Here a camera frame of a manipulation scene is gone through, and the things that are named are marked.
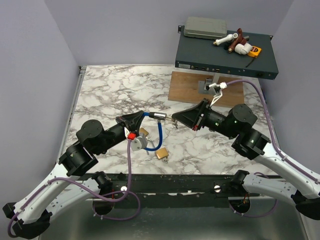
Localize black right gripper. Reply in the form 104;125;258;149
171;98;237;139

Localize brass padlock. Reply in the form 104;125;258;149
139;127;155;149
155;147;169;160

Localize blue cable loop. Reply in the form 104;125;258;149
142;111;168;152

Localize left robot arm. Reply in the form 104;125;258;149
2;110;148;240

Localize white pipe elbow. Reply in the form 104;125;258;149
234;42;253;55

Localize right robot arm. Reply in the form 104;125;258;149
172;98;320;220

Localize wooden board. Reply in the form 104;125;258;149
168;71;245;108

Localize white pipe with brass end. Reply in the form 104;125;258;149
213;32;239;46

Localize grey plastic case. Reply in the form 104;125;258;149
183;16;227;40

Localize brown pipe fitting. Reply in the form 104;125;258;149
228;28;247;53

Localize yellow tape measure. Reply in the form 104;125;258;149
247;46;262;58

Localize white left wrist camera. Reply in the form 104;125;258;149
130;133;148;152

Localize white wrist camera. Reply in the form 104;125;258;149
130;133;148;152
210;82;228;107

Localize grey metal socket bracket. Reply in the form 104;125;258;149
198;78;216;95

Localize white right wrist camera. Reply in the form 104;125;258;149
210;82;228;107

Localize blue rack network switch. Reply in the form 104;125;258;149
175;25;279;80

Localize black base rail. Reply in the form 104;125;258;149
92;174;249;212

